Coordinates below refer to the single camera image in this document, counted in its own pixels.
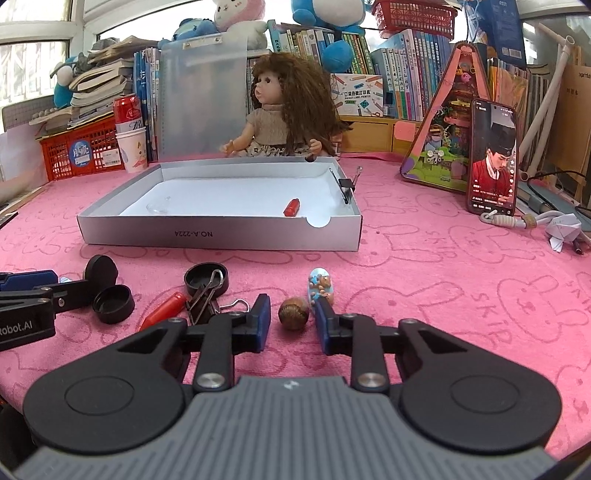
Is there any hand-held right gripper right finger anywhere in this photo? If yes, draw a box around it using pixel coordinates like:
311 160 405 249
315 300 476 393

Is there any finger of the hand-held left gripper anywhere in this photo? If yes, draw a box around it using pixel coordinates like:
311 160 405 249
0 279 96 315
0 270 60 292

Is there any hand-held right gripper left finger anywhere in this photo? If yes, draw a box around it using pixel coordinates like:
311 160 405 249
115 293 271 393

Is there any brown walnut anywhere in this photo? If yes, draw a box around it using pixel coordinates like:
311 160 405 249
278 298 311 331

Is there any black round cap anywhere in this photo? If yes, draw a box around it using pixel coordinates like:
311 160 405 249
84 255 119 289
184 262 230 297
92 285 136 324

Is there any black binder clip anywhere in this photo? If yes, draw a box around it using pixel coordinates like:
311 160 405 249
186 270 251 327
328 167 364 205

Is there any shallow grey cardboard box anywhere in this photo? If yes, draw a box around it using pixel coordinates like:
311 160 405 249
76 156 363 253

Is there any red marker cap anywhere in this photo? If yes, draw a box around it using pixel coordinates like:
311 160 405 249
138 291 188 332

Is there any pink rabbit print cloth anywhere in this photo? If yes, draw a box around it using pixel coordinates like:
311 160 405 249
0 151 591 462

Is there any red plastic basket with label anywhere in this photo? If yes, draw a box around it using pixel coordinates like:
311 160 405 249
39 115 126 182

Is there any white paper cup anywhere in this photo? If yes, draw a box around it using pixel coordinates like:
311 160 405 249
115 128 150 175

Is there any blue plush behind book stack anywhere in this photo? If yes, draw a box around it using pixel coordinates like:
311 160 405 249
52 55 82 108

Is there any red drink can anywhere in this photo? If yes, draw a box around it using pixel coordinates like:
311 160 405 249
113 93 144 134

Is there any wooden shelf box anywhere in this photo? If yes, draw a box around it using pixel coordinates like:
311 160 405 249
339 115 433 153

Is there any row of thin blue books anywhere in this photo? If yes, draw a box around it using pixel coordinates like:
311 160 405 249
133 46 161 163

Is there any stack of worn books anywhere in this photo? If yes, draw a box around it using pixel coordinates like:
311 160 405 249
30 39 160 138

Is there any pink triangular toy house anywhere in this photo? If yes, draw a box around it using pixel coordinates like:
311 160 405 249
394 41 498 193

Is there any brown haired doll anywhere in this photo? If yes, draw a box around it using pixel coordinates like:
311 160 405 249
219 52 345 163

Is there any translucent clipboard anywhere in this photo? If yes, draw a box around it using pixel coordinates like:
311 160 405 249
157 34 250 162

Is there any white printed product box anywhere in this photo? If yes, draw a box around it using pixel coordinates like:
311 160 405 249
329 73 384 116

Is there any smartphone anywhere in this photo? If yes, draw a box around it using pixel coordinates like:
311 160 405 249
466 98 519 217

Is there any grey paper origami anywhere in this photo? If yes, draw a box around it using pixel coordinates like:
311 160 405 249
545 213 584 253

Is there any row of shelf books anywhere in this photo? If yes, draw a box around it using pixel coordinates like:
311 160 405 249
268 19 456 121

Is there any small teal blue plush toy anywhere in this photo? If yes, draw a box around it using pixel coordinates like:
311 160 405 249
159 18 221 49

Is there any row of thin upright folders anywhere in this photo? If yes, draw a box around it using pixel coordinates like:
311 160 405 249
488 58 556 158

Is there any white and pink plush toy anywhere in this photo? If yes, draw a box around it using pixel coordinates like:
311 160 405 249
212 0 269 49

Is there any large blue and white plush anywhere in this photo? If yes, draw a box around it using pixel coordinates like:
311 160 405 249
290 0 366 73

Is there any brown cardboard box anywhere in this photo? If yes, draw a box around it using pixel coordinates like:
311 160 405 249
551 65 591 205

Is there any small red mesh basket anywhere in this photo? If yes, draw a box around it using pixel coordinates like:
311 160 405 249
371 0 458 38

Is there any blue carton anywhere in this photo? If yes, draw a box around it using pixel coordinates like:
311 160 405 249
462 0 527 66

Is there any white cord with beads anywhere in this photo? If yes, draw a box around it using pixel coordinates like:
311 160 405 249
479 209 550 230

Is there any black cable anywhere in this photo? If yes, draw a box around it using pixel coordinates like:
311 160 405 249
526 170 591 209

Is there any white plastic pipe frame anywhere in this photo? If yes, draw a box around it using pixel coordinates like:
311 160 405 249
521 34 578 182

